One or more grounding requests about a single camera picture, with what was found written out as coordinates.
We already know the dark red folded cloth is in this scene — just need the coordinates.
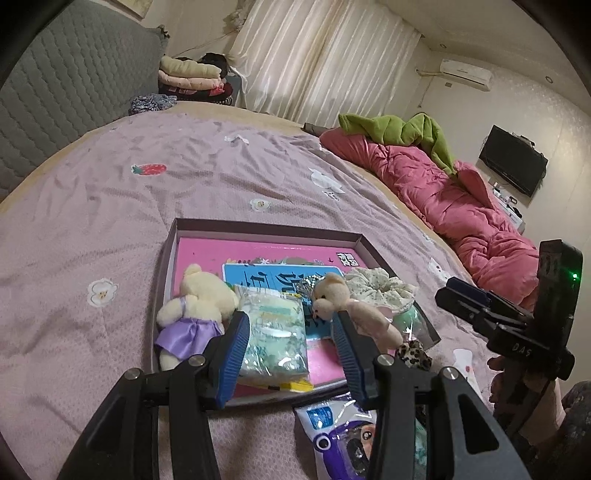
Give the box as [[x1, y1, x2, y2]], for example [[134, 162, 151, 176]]
[[175, 83, 239, 105]]

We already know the teddy bear in purple dress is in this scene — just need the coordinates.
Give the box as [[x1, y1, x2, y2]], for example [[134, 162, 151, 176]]
[[154, 264, 239, 370]]

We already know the person's right forearm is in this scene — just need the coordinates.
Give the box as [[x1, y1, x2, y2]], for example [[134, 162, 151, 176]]
[[508, 382, 591, 480]]

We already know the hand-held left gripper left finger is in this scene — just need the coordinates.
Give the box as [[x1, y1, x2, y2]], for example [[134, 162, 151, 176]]
[[55, 310, 252, 480]]

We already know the green blanket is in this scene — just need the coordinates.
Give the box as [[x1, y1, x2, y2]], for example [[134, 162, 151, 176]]
[[338, 112, 458, 174]]

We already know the purple and white packet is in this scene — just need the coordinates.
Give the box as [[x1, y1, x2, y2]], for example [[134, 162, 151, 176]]
[[294, 394, 430, 480]]

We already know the beige folded blanket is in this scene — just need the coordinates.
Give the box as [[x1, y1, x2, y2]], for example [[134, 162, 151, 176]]
[[159, 56, 223, 79]]

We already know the shallow brown cardboard box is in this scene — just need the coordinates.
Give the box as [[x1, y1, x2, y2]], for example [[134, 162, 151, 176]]
[[150, 218, 441, 408]]

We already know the yellow and white tissue packet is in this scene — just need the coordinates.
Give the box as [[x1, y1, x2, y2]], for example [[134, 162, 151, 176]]
[[233, 284, 313, 393]]

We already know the leopard print scrunchie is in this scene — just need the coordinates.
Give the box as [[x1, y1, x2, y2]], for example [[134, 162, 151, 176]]
[[397, 339, 434, 371]]

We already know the white air conditioner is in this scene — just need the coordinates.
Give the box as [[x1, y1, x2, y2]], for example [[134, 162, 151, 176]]
[[438, 58, 494, 89]]

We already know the teddy bear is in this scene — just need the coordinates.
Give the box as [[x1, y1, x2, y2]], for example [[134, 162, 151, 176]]
[[154, 264, 239, 370], [308, 272, 404, 350]]

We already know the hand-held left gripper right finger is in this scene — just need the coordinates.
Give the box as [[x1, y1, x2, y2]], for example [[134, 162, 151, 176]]
[[331, 309, 532, 480]]

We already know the person's right hand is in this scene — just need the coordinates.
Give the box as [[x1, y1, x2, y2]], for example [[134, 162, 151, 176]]
[[488, 355, 567, 445]]

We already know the white floral scrunchie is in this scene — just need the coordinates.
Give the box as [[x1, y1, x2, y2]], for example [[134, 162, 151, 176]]
[[344, 267, 417, 319]]

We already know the white wall shelf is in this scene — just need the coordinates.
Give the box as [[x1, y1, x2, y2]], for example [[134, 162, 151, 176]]
[[489, 182, 528, 232]]

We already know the grey quilted headboard cover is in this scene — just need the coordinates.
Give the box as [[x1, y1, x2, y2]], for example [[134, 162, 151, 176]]
[[0, 0, 170, 199]]

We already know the black wall television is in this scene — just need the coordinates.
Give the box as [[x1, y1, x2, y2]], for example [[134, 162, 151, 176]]
[[478, 124, 550, 199]]

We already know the pink and blue book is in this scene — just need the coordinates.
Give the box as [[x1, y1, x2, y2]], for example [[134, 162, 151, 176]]
[[173, 236, 373, 387]]

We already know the blue knitted cloth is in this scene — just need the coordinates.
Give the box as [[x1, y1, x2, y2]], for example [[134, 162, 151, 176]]
[[128, 93, 179, 116]]

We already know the pink quilt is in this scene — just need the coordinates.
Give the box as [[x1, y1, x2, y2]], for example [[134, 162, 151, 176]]
[[320, 128, 541, 310]]

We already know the pink folded blanket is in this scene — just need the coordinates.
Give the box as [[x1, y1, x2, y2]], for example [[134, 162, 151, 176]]
[[159, 74, 227, 92]]

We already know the white curtain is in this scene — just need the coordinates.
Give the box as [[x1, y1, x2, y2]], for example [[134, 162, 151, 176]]
[[228, 0, 421, 128]]

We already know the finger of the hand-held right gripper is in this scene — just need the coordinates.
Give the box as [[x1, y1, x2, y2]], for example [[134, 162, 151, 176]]
[[445, 277, 539, 319], [435, 287, 509, 343]]

